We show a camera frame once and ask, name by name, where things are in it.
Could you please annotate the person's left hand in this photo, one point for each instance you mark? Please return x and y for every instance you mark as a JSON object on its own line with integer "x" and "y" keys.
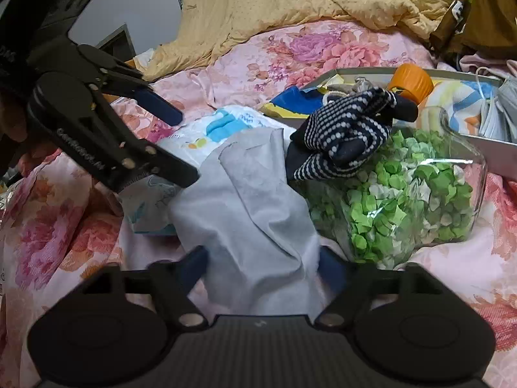
{"x": 14, "y": 123}

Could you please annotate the dark framed panel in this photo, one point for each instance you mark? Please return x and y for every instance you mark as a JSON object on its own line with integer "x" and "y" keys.
{"x": 121, "y": 42}

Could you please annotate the pastel striped towel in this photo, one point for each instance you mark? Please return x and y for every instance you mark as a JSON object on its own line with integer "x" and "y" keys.
{"x": 456, "y": 101}

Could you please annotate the cartoon printed towel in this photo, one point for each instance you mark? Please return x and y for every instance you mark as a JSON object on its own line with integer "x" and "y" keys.
{"x": 295, "y": 99}

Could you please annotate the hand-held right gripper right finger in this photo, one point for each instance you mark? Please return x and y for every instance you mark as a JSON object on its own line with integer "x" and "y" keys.
{"x": 333, "y": 268}

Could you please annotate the black white striped glove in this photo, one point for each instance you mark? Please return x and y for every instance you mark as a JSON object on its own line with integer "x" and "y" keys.
{"x": 343, "y": 141}

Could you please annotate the white blue printed pack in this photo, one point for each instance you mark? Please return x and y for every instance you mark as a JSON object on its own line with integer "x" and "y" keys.
{"x": 226, "y": 123}

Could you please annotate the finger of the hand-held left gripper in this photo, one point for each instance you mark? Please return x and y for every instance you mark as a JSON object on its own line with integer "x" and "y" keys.
{"x": 161, "y": 107}
{"x": 177, "y": 173}

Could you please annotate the brown multicolour printed cloth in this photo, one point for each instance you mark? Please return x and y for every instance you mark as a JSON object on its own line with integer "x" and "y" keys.
{"x": 488, "y": 20}

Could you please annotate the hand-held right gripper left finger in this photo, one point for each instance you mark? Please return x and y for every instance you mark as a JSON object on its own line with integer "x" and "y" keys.
{"x": 197, "y": 264}

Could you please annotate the grey cloth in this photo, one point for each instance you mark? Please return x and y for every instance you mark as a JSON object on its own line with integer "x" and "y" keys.
{"x": 250, "y": 230}

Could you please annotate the orange plastic cup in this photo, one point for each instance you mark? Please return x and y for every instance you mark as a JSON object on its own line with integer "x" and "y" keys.
{"x": 412, "y": 81}

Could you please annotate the pink floral quilt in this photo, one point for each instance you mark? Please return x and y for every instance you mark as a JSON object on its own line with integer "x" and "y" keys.
{"x": 323, "y": 48}

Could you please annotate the grey shallow box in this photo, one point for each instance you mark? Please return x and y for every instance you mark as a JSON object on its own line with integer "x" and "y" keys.
{"x": 501, "y": 161}

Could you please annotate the glass jar of green paper stars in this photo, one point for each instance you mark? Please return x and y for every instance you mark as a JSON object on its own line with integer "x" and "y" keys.
{"x": 404, "y": 202}

